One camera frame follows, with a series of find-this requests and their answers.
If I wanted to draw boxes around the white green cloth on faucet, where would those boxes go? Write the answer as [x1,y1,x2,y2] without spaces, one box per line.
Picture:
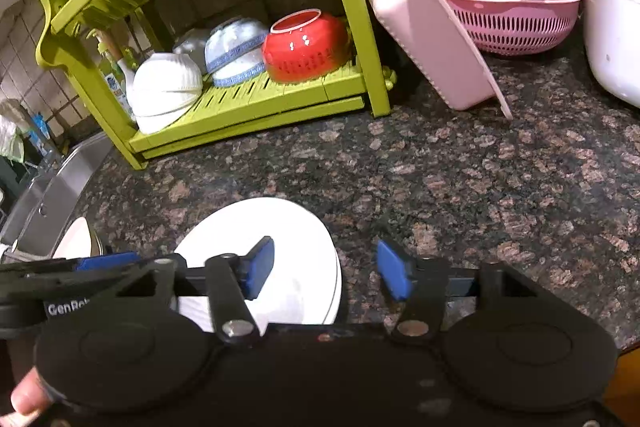
[0,98,26,164]

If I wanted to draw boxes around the red ceramic bowl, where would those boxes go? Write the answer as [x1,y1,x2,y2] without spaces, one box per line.
[262,9,352,83]

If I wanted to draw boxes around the white disposable bowl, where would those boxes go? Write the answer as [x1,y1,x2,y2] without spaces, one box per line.
[175,197,342,332]

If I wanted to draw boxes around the green dish soap bottle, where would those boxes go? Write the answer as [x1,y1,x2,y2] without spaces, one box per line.
[93,29,136,122]

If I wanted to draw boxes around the person's hand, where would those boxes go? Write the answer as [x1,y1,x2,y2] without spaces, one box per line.
[0,367,53,427]

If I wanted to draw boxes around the stainless steel sink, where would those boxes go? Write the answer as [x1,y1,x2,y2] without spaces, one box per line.
[1,132,114,260]

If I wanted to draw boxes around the pink round colander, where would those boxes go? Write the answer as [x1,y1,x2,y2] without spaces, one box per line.
[446,0,582,56]

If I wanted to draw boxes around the green plastic dish rack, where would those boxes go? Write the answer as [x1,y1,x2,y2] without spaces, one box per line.
[35,0,396,170]

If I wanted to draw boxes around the pink plastic basket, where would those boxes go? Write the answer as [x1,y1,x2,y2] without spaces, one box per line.
[369,0,513,120]

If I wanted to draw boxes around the blue patterned ceramic bowls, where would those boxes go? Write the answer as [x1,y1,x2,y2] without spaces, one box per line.
[205,16,269,88]

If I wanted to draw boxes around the white rice cooker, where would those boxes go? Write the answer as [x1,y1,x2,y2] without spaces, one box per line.
[582,0,639,106]

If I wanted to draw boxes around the stacked white ceramic bowls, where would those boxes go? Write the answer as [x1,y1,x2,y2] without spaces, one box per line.
[126,53,203,134]

